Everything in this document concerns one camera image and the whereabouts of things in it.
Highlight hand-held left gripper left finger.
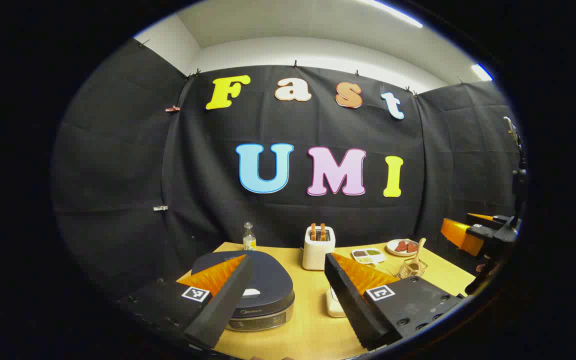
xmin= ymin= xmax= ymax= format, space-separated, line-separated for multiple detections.
xmin=118 ymin=254 xmax=254 ymax=350

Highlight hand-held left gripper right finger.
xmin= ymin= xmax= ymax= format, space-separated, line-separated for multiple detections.
xmin=324 ymin=252 xmax=464 ymax=352

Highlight white rice container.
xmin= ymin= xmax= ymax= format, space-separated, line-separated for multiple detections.
xmin=326 ymin=285 xmax=349 ymax=319

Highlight wooden spoon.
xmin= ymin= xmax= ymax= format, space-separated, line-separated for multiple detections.
xmin=410 ymin=237 xmax=427 ymax=273

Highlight dark rice cooker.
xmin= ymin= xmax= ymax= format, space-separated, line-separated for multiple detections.
xmin=190 ymin=250 xmax=296 ymax=332

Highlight wire chopstick holder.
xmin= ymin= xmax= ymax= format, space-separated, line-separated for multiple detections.
xmin=397 ymin=257 xmax=429 ymax=280

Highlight white divided grain dish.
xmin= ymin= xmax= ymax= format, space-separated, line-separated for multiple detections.
xmin=351 ymin=247 xmax=386 ymax=265

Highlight dark metal stand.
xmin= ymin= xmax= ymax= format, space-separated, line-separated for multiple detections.
xmin=503 ymin=116 xmax=528 ymax=221

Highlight white toaster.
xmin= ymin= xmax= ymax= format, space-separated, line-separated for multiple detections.
xmin=302 ymin=226 xmax=337 ymax=271

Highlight small clear glass bottle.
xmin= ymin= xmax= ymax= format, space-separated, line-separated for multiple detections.
xmin=242 ymin=222 xmax=257 ymax=251

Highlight white round plate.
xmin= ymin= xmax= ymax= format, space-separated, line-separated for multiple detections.
xmin=386 ymin=238 xmax=421 ymax=258

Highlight short ceiling light strip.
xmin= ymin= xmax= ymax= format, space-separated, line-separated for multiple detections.
xmin=470 ymin=63 xmax=495 ymax=82

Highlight black backdrop cloth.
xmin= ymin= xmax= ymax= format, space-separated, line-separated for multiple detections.
xmin=52 ymin=37 xmax=526 ymax=301

